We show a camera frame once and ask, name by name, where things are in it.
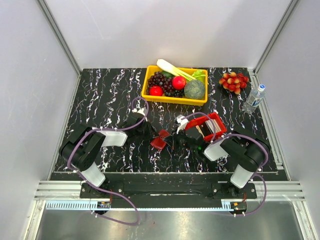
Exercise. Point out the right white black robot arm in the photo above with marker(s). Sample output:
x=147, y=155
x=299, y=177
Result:
x=249, y=151

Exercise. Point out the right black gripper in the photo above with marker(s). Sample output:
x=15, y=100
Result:
x=176, y=137

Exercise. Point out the clear water bottle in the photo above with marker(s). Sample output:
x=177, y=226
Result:
x=254, y=98

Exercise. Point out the white green leek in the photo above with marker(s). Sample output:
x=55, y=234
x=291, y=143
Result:
x=168, y=67

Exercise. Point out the stack of credit cards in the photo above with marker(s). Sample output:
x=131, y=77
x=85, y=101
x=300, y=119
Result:
x=208, y=128

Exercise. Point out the dark green cucumber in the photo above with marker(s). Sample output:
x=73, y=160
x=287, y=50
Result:
x=167, y=74

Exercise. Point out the dark purple grape bunch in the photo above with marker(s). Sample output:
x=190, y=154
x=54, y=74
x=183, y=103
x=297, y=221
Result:
x=158, y=79

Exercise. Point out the red apple upper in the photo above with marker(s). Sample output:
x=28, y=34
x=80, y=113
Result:
x=179, y=82

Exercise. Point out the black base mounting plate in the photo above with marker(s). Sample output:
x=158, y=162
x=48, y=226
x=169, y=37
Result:
x=216, y=185

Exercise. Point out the yellow plastic fruit tray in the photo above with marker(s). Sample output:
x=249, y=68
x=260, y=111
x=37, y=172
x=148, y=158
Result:
x=184, y=101

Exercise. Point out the green lettuce leaf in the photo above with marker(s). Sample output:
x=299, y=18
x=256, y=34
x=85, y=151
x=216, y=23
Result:
x=200, y=75

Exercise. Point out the red card holder wallet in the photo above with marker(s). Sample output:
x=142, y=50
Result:
x=159, y=141

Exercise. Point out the red plastic card bin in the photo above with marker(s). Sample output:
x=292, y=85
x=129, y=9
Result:
x=202, y=119

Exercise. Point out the red apple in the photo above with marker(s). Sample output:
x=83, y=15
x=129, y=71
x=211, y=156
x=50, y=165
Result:
x=156, y=91
x=179, y=82

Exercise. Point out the red apple lower left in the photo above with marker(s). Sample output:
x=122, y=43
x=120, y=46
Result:
x=156, y=91

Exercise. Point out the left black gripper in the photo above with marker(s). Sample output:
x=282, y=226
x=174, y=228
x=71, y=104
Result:
x=151, y=134

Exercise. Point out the green melon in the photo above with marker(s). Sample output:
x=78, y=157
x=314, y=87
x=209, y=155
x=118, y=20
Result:
x=194, y=89

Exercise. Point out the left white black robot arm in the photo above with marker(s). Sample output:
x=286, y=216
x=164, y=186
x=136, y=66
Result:
x=82, y=147

